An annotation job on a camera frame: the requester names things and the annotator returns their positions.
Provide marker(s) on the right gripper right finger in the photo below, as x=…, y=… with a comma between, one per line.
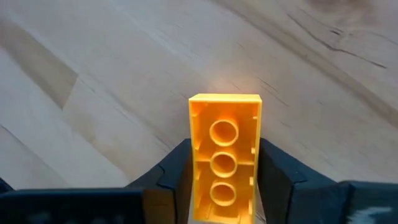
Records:
x=289, y=202

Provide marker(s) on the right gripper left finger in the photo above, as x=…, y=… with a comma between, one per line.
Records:
x=171, y=196

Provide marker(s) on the yellow-orange two-by-four brick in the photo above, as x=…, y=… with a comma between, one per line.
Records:
x=199, y=186

